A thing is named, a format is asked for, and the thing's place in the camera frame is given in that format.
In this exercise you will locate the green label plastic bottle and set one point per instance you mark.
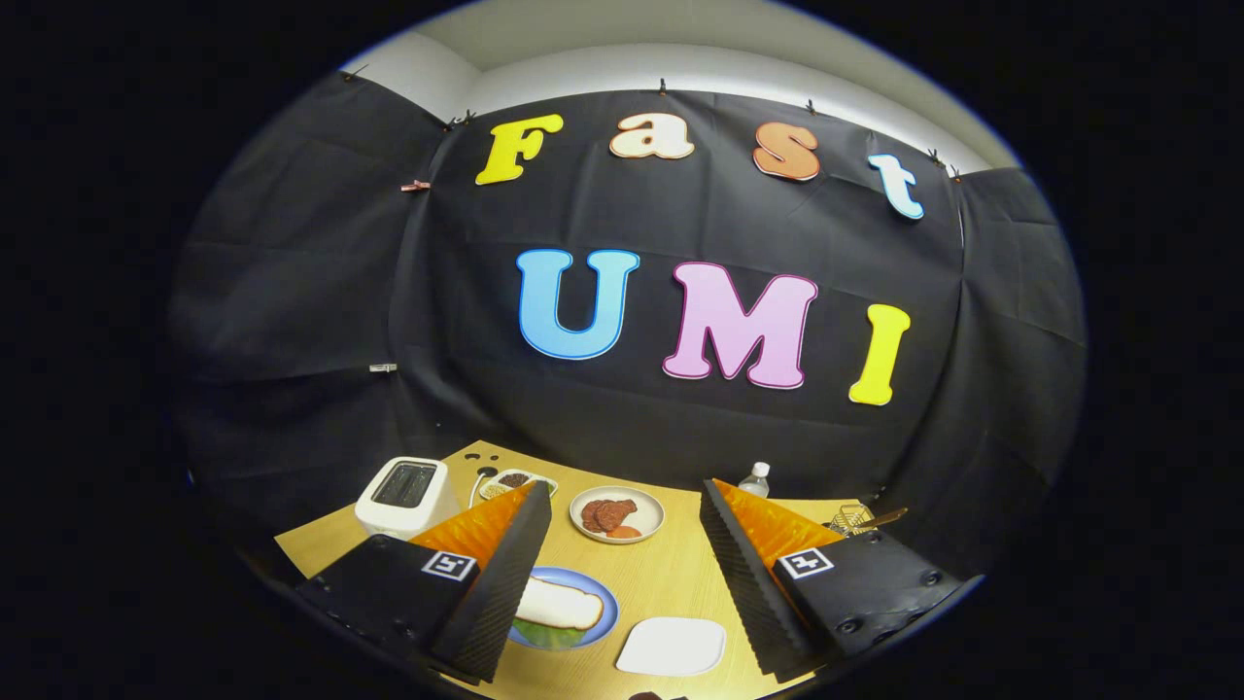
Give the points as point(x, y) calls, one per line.
point(755, 483)

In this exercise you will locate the brown-crust toast bread slice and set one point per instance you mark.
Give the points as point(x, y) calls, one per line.
point(564, 605)

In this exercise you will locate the white square plate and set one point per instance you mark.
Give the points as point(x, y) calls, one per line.
point(671, 647)

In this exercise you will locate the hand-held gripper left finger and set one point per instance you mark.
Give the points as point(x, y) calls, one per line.
point(505, 574)

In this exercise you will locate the green lettuce leaf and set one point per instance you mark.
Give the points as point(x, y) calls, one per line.
point(554, 637)

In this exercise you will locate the red tomato slice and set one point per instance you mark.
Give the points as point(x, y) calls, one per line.
point(624, 532)

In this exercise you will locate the white round plate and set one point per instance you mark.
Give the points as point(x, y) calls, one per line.
point(651, 510)

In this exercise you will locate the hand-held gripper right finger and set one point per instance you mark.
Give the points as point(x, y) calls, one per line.
point(739, 583)

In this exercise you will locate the white divided bean dish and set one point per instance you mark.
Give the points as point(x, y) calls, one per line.
point(512, 479)

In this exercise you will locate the blue round plate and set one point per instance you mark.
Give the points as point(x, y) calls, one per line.
point(604, 595)

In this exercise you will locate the white toaster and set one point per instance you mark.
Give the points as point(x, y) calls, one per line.
point(389, 522)

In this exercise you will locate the brown meat patty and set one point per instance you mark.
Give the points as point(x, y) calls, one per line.
point(589, 515)
point(617, 513)

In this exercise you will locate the black backdrop cloth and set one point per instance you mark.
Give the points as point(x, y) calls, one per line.
point(632, 428)

